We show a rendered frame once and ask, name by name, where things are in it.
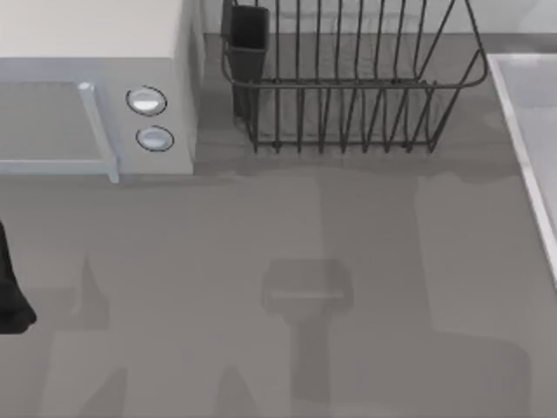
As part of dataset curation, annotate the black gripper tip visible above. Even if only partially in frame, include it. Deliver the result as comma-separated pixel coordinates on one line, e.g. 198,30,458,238
0,221,37,335

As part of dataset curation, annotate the pale microwave oven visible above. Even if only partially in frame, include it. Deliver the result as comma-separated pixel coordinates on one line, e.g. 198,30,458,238
0,0,206,184

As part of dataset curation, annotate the dark wire dish rack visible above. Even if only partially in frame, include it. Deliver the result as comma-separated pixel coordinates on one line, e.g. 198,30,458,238
220,0,488,155

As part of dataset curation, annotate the large round microwave knob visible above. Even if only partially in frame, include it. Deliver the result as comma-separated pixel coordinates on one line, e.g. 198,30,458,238
124,84,168,118

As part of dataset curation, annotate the microwave oven door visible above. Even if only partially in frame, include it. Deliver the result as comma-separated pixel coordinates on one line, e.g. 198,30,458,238
0,57,120,184

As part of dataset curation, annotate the small round microwave knob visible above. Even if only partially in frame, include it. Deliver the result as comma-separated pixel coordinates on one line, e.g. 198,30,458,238
135,125,176,153

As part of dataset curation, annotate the black cutlery holder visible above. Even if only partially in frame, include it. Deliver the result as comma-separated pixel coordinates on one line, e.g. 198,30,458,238
221,0,271,121

